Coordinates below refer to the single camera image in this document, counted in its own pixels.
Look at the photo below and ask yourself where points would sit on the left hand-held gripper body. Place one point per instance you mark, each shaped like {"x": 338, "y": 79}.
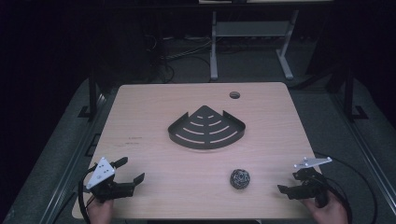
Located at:
{"x": 109, "y": 189}

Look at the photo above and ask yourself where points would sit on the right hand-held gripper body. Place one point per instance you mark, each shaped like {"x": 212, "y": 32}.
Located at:
{"x": 314, "y": 186}

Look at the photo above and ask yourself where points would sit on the steel wool scouring ball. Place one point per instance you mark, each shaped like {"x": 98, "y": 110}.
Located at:
{"x": 240, "y": 179}

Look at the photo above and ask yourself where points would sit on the black metal corner shelf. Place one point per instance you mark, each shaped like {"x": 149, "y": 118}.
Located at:
{"x": 207, "y": 132}

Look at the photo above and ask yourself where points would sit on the person's left hand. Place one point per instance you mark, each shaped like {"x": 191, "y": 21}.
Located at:
{"x": 101, "y": 213}

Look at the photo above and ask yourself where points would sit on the person's right hand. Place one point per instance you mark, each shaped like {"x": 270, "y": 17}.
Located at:
{"x": 331, "y": 214}

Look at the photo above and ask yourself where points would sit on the aluminium frame rail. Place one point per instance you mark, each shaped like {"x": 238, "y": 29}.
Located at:
{"x": 364, "y": 149}
{"x": 77, "y": 149}

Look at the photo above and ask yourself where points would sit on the black metal post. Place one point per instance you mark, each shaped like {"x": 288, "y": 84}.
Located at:
{"x": 92, "y": 93}
{"x": 349, "y": 93}

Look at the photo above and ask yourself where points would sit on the white metal table frame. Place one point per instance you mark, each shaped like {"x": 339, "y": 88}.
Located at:
{"x": 249, "y": 28}

